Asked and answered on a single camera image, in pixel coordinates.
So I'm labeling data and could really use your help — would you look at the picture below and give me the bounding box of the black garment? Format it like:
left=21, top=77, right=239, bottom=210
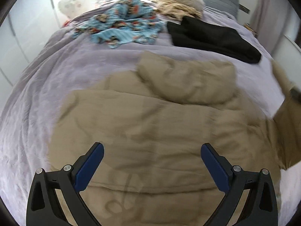
left=166, top=15, right=262, bottom=64

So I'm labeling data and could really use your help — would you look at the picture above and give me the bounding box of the blue printed cloth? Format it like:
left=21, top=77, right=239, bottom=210
left=72, top=0, right=163, bottom=50

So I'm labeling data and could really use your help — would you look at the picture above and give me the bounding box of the lavender plush blanket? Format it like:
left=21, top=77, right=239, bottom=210
left=0, top=5, right=301, bottom=226

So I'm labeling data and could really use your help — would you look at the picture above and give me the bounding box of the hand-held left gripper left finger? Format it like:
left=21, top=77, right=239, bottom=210
left=26, top=142, right=104, bottom=226

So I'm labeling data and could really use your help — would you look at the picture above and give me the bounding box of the white round plush toy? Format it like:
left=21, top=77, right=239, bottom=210
left=58, top=0, right=83, bottom=27

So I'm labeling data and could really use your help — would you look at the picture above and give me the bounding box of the pale curtain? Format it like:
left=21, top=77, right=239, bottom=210
left=255, top=0, right=291, bottom=52

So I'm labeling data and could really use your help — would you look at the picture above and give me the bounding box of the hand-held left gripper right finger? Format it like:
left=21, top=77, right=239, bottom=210
left=201, top=143, right=279, bottom=226

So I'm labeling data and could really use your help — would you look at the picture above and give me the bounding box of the beige puffer jacket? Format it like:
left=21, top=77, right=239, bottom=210
left=47, top=50, right=301, bottom=226

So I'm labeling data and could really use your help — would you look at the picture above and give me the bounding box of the beige patterned cloth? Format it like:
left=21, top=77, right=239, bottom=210
left=151, top=0, right=203, bottom=21

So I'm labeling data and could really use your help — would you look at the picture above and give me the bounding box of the small colourful item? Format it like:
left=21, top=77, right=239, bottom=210
left=244, top=22, right=259, bottom=37

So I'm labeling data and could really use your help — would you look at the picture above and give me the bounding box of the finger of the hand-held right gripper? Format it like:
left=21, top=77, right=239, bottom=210
left=290, top=87, right=301, bottom=100

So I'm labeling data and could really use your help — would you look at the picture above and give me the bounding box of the white wardrobe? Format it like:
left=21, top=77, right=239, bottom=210
left=0, top=0, right=62, bottom=86

